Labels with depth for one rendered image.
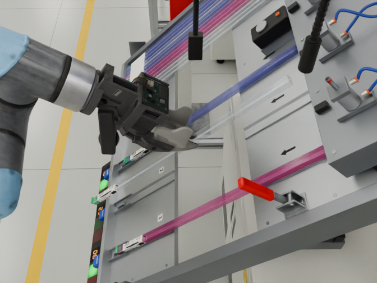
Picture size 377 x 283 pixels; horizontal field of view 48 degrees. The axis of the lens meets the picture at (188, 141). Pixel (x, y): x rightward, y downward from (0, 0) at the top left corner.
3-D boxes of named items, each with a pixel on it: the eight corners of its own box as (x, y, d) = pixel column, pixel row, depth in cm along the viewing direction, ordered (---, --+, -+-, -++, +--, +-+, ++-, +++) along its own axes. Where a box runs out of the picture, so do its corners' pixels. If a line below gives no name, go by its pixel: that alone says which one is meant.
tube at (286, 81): (96, 205, 91) (91, 203, 91) (96, 199, 92) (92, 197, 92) (292, 84, 63) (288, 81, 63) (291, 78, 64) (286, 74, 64)
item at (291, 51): (128, 165, 99) (123, 163, 98) (128, 160, 100) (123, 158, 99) (316, 41, 71) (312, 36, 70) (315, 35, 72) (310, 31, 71)
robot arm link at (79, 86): (47, 112, 63) (57, 74, 68) (77, 123, 65) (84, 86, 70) (67, 82, 58) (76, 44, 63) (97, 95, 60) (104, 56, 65)
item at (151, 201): (117, 298, 84) (104, 295, 82) (136, 70, 124) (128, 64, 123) (184, 272, 73) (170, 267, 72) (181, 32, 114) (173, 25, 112)
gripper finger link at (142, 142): (173, 154, 70) (127, 133, 66) (169, 159, 71) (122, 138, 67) (175, 132, 73) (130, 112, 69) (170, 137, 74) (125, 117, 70)
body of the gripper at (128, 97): (172, 119, 64) (100, 88, 59) (144, 148, 70) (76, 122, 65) (173, 84, 69) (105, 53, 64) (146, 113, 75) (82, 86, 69)
